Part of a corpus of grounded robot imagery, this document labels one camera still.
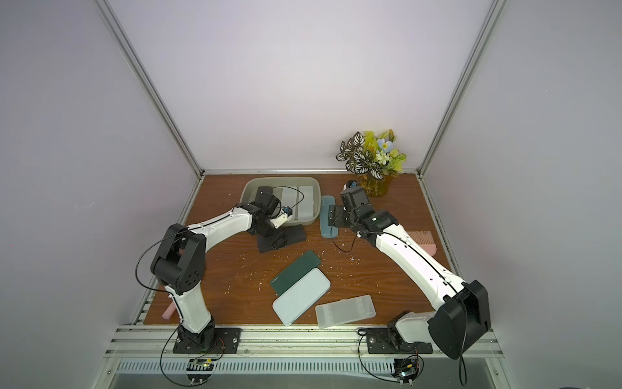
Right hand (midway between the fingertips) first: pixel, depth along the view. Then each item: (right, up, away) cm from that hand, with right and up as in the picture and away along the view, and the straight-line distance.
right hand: (341, 207), depth 80 cm
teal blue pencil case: (-4, -11, +19) cm, 22 cm away
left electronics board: (-44, -50, -7) cm, 67 cm away
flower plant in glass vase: (+14, +17, +12) cm, 25 cm away
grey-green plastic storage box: (-23, +6, +30) cm, 38 cm away
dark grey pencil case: (-19, -12, +18) cm, 29 cm away
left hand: (-23, -12, +14) cm, 29 cm away
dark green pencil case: (-13, -22, +9) cm, 27 cm away
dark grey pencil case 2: (-33, +4, +31) cm, 45 cm away
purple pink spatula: (-57, -34, -2) cm, 67 cm away
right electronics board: (+18, -48, -10) cm, 52 cm away
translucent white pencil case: (-19, -2, +8) cm, 20 cm away
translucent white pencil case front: (+1, -34, -2) cm, 34 cm away
